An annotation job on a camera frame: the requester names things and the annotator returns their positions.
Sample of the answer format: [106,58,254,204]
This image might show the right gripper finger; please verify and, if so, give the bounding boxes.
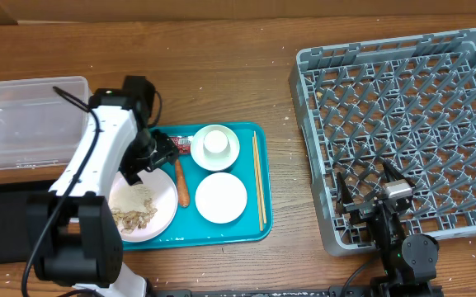
[383,160,403,182]
[336,172,353,206]

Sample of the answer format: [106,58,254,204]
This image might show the red snack wrapper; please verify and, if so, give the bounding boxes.
[170,136,193,155]

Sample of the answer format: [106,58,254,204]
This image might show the large pink plate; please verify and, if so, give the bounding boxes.
[108,169,178,243]

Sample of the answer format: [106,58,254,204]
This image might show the rice and peanut scraps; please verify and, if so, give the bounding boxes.
[108,184,157,234]

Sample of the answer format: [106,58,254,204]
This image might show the orange carrot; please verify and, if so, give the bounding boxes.
[174,159,191,208]

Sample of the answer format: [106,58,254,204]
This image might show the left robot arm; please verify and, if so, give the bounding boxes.
[21,76,179,296]

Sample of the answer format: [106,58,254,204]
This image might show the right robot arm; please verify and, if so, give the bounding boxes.
[337,161,444,297]

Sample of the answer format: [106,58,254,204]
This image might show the grey dishwasher rack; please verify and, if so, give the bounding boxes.
[289,28,476,256]

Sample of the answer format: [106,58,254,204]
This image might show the black waste tray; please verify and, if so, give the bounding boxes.
[0,180,54,264]

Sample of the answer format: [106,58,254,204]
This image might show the pale green bowl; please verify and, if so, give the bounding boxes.
[191,125,240,172]

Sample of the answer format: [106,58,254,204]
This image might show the white upturned cup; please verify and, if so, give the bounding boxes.
[203,130,229,155]

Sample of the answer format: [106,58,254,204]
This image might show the teal plastic tray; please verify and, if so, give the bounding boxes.
[124,122,273,251]

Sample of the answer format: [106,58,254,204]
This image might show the small white plate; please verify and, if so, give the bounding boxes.
[195,172,247,224]

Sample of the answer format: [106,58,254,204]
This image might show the left wooden chopstick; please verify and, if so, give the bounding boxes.
[252,132,264,232]

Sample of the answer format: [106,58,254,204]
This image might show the wooden chopstick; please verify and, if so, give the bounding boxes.
[252,132,264,232]
[256,132,267,229]

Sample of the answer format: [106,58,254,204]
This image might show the right wooden chopstick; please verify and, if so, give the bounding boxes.
[256,132,267,229]

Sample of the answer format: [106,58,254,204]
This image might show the clear plastic bin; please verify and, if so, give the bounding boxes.
[0,76,92,170]

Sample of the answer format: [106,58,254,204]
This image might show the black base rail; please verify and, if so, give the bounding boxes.
[150,285,373,297]

